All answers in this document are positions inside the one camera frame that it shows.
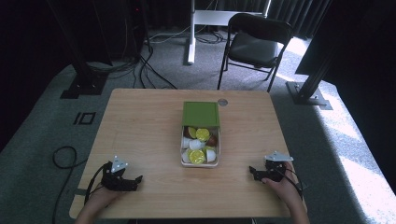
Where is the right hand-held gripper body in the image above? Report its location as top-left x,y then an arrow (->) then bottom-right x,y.
263,150 -> 294,183

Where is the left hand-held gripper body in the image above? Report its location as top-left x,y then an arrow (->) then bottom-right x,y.
101,155 -> 138,192

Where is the person's left hand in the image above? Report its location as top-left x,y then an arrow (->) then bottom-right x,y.
88,186 -> 123,208

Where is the person's right hand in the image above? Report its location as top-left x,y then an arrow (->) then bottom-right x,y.
261,161 -> 302,204

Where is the white box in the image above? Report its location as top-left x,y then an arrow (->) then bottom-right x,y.
179,125 -> 221,169

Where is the pile of coffee capsules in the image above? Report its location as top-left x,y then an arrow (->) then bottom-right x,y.
181,125 -> 219,165

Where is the green box lid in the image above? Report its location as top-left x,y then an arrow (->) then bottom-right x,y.
181,101 -> 221,130

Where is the black metal stand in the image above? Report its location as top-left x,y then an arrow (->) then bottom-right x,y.
285,46 -> 333,111
46,0 -> 108,100

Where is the black folding chair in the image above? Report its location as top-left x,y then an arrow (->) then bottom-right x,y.
217,12 -> 294,93

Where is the dark curtain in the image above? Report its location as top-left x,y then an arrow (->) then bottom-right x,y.
214,0 -> 332,40

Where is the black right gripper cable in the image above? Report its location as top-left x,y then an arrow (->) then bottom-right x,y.
279,167 -> 304,198

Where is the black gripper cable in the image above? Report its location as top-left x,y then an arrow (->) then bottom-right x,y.
84,162 -> 110,205
279,167 -> 304,198

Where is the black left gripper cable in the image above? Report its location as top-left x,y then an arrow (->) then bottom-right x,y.
84,162 -> 110,205

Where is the black floor cable loop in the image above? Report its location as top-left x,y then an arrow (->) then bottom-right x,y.
51,146 -> 89,224

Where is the bundle of black floor cables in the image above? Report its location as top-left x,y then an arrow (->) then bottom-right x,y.
87,43 -> 178,91

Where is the white floor cable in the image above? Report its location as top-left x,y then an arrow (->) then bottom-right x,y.
148,25 -> 191,45

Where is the white desk frame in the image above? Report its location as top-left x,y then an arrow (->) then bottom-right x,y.
183,0 -> 273,66

